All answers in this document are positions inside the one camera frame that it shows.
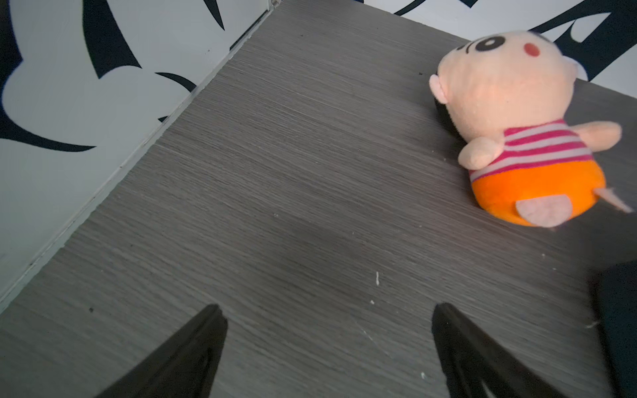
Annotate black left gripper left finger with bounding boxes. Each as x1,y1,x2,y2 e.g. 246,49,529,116
97,304,228,398

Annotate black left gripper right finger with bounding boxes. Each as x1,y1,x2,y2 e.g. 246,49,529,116
431,303,564,397

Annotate teal plastic storage box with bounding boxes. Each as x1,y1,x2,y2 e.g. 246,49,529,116
593,260,636,397

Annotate plush baby doll toy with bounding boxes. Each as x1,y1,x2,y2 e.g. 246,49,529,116
429,31,630,228

